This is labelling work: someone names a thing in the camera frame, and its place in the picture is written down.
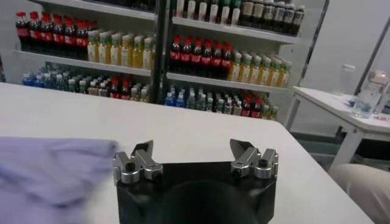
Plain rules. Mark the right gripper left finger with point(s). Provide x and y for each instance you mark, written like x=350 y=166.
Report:
x=138 y=165

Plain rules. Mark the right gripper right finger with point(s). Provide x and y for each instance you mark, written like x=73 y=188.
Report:
x=253 y=161

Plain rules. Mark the lavender purple t-shirt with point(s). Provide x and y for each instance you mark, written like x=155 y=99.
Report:
x=51 y=176

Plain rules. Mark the white side table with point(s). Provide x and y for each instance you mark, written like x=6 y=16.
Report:
x=341 y=115

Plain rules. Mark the beverage display cabinet with bottles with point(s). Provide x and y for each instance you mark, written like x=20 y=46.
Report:
x=91 y=51
x=228 y=61

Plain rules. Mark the small blue packet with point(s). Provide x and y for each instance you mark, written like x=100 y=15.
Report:
x=351 y=102

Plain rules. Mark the beige trousered person leg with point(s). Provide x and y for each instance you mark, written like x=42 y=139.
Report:
x=365 y=191

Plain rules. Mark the tall clear bottle white cap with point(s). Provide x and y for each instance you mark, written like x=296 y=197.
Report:
x=345 y=80

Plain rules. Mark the wide clear bottle white lid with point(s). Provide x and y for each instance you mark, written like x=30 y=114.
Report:
x=367 y=97

